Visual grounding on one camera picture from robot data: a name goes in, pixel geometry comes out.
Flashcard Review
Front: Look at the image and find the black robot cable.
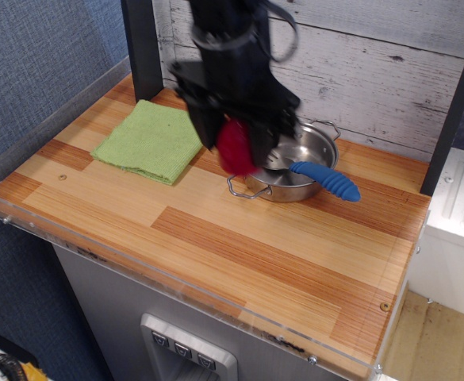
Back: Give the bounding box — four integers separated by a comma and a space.
251, 0, 299, 64

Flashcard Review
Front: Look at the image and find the white side cabinet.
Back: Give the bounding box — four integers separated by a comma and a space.
408, 148, 464, 314

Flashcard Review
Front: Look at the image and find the red toy potato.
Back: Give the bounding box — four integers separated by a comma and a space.
216, 118, 259, 175

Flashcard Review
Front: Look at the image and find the yellow object bottom corner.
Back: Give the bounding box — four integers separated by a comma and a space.
20, 363, 49, 381

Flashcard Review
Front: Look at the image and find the clear acrylic table guard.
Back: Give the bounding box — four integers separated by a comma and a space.
0, 79, 429, 380

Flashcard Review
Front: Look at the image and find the black right vertical post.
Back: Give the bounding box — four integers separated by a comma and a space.
420, 67, 464, 196

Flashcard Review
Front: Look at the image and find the blue handled metal spatula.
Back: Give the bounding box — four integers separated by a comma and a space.
263, 152, 362, 202

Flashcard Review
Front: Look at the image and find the grey toy fridge cabinet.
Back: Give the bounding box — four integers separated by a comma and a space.
51, 241, 359, 381

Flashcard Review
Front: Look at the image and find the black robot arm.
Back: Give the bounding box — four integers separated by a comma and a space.
170, 1, 300, 167

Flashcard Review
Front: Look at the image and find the green folded cloth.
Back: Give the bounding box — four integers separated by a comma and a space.
91, 100, 202, 185

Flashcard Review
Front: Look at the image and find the silver dispenser button panel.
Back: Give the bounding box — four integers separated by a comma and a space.
140, 313, 239, 380

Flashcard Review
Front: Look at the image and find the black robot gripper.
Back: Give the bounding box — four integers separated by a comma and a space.
169, 39, 302, 170

